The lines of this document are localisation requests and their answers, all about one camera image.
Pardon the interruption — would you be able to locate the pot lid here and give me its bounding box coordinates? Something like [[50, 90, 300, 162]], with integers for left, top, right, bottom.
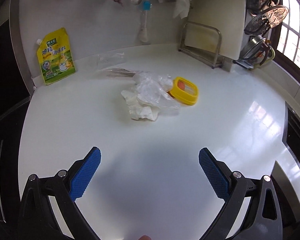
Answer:
[[238, 35, 276, 69]]

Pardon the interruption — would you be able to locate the clear plastic bottle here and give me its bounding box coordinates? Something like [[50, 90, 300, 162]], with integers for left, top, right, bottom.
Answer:
[[97, 52, 126, 68]]

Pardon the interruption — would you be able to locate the white tissue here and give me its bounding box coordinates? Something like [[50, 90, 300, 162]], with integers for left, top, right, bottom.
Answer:
[[121, 90, 159, 121]]

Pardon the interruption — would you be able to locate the blue white bottle brush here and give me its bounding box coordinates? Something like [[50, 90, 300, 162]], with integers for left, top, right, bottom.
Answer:
[[138, 1, 151, 44]]

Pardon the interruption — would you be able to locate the yellow seasoning pouch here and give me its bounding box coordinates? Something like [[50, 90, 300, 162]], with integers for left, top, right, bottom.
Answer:
[[37, 28, 76, 85]]

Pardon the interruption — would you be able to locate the white cutting board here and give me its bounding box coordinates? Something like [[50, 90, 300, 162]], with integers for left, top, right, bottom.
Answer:
[[188, 0, 245, 60]]

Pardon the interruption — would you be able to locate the clear plastic bag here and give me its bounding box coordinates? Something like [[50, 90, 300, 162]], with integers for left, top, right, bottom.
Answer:
[[133, 72, 180, 115]]

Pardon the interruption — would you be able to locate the metal skimmer strainer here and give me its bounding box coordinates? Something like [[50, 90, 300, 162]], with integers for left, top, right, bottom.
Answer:
[[244, 5, 289, 36]]

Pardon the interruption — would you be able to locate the metal cutting board rack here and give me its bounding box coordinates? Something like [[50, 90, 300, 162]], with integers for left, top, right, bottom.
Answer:
[[178, 20, 225, 68]]

